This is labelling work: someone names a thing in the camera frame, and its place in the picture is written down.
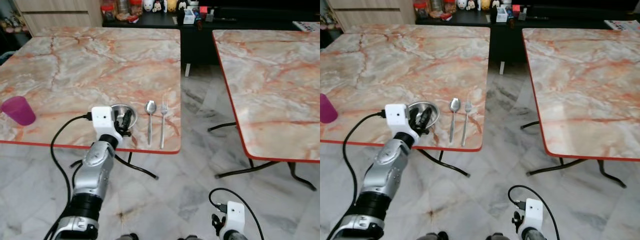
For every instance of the small steel bowl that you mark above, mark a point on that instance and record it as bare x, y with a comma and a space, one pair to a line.
432, 111
119, 107

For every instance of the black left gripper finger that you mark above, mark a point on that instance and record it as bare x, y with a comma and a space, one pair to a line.
426, 117
419, 112
130, 119
123, 114

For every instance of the colourful printed flat box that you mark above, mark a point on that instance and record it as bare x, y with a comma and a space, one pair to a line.
622, 26
306, 26

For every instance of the light wooden cabinet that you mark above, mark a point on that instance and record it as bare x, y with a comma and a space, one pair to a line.
60, 15
372, 14

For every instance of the white toy figurine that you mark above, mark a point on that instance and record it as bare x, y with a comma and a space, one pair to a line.
148, 5
462, 4

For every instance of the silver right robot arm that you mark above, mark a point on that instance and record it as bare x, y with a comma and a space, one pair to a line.
235, 237
532, 236

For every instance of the white furniture leg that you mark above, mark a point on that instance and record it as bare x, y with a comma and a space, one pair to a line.
502, 68
188, 70

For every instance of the black sideboard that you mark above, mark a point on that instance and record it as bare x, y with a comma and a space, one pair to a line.
240, 25
550, 24

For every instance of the shelf of small figurines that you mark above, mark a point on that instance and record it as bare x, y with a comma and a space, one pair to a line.
330, 21
12, 22

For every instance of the red lid glass jar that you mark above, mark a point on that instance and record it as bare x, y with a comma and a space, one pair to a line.
108, 11
421, 10
450, 6
136, 7

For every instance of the black robot foot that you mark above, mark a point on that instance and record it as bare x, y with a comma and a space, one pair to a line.
127, 237
432, 236
190, 238
497, 236

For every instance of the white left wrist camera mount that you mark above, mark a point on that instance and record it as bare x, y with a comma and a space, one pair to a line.
102, 120
396, 117

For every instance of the steel fork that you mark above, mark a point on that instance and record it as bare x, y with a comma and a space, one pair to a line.
467, 117
163, 120

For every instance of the small red box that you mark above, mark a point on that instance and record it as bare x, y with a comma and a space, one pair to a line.
203, 11
516, 9

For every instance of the yellow toy figurine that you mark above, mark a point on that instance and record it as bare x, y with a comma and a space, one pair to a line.
485, 4
172, 5

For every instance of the steel spoon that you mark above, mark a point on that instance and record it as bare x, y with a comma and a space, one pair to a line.
150, 107
454, 104

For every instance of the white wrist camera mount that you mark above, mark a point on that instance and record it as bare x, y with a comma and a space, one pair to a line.
102, 120
533, 212
396, 117
236, 215

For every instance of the black robot right foot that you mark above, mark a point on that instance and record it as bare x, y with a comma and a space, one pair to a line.
190, 238
497, 236

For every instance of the white tissue box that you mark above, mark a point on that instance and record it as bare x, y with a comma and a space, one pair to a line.
502, 16
189, 18

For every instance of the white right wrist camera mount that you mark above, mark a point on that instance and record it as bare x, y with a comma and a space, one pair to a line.
533, 212
236, 215

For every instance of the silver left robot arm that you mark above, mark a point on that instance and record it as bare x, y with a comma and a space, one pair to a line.
95, 170
382, 172

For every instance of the purple plastic cup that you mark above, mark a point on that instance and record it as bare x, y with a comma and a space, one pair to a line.
327, 110
19, 111

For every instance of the black robot left foot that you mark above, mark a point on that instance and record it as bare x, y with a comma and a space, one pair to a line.
432, 236
127, 237

